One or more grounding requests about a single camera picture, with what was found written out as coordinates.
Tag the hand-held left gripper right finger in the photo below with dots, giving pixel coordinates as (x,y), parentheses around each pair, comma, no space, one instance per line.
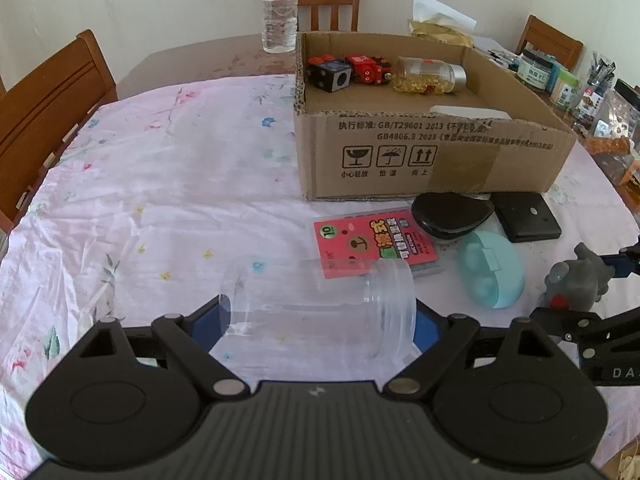
(430,327)

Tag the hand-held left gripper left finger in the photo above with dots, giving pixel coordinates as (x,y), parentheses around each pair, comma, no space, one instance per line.
(202,325)

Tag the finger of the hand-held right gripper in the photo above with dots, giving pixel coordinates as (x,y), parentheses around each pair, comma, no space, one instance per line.
(575,322)
(622,262)

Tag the grey elephant toy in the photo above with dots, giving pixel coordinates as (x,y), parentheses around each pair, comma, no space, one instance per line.
(575,280)

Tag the clear plastic jar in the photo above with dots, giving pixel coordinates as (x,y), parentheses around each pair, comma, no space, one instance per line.
(320,315)

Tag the cardboard box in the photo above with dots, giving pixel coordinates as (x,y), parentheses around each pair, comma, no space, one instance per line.
(450,160)

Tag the white translucent plastic box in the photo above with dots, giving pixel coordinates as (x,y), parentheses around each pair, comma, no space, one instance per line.
(467,112)

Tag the pill bottle with silver cap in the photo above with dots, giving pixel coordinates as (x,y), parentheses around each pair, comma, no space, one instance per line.
(425,76)

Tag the red toy train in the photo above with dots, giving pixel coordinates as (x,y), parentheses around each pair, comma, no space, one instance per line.
(367,67)

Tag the black cube toy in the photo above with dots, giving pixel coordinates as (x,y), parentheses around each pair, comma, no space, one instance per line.
(330,75)

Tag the teal round case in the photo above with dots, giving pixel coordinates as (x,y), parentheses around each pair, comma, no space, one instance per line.
(492,270)

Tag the pink card box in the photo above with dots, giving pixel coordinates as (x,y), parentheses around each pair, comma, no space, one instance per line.
(370,245)

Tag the flat black box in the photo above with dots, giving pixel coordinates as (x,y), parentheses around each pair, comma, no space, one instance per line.
(527,215)

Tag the black glasses case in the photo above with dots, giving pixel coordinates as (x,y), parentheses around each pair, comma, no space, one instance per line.
(450,215)

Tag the large clear jar black lid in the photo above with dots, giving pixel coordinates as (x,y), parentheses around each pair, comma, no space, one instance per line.
(617,130)

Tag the floral pink tablecloth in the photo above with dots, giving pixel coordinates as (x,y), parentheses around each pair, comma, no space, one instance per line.
(150,200)

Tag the pen holder with pens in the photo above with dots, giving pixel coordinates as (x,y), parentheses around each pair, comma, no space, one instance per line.
(595,90)

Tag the small jar with green lid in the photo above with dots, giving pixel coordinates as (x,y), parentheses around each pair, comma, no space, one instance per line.
(565,90)

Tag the glass jar with black lid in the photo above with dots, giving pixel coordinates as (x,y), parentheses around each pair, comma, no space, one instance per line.
(535,72)

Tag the wooden chair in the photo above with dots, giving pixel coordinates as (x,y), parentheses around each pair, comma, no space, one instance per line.
(550,40)
(330,2)
(45,110)

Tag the stack of papers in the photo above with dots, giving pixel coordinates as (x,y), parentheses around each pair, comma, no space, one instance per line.
(502,57)

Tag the yellow tissue pack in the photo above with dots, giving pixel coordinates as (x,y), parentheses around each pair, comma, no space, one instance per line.
(442,32)

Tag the clear water bottle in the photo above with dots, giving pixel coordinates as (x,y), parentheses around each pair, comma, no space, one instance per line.
(279,15)

